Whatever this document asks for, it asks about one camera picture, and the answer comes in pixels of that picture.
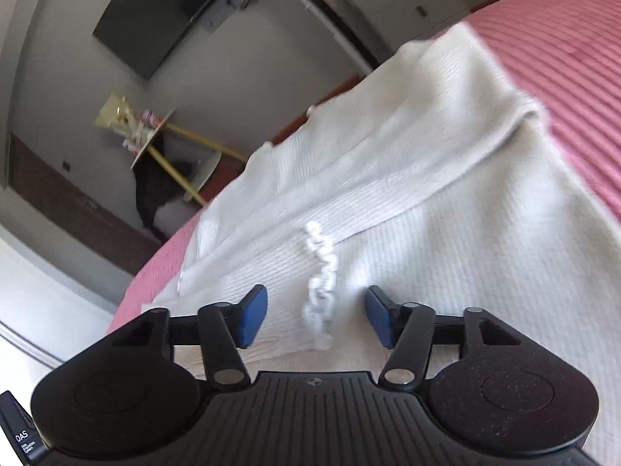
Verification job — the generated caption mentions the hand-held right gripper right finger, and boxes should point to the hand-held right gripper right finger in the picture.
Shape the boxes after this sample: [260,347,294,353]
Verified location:
[365,285,518,392]

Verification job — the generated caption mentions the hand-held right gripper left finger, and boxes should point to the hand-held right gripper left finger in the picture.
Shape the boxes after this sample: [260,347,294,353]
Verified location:
[113,285,270,392]

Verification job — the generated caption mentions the white knit sweater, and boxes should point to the white knit sweater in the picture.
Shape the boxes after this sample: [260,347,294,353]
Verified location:
[141,22,621,457]

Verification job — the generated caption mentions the black clothes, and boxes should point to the black clothes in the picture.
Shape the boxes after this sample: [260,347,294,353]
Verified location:
[133,135,205,235]

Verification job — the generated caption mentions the white yellow-legged side table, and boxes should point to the white yellow-legged side table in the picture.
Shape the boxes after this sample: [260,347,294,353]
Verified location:
[94,91,249,205]

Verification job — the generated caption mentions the grey drawer cabinet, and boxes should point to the grey drawer cabinet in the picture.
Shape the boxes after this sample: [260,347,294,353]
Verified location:
[348,0,470,53]

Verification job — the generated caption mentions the pink ribbed bedspread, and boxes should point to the pink ribbed bedspread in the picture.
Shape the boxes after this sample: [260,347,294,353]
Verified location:
[107,0,621,336]

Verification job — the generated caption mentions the black wall television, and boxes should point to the black wall television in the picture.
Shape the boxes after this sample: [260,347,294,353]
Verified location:
[92,0,254,81]

